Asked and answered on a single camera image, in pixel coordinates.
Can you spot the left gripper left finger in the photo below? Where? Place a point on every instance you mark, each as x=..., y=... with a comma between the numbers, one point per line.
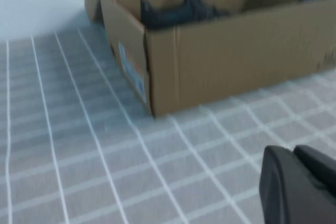
x=283, y=195

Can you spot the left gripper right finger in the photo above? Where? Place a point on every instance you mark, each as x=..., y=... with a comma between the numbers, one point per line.
x=317, y=169

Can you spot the brown cardboard shoe box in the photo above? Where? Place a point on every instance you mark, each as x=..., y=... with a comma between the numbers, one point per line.
x=223, y=64

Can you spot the grey white-checked tablecloth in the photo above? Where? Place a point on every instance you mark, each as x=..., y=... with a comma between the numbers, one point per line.
x=105, y=155

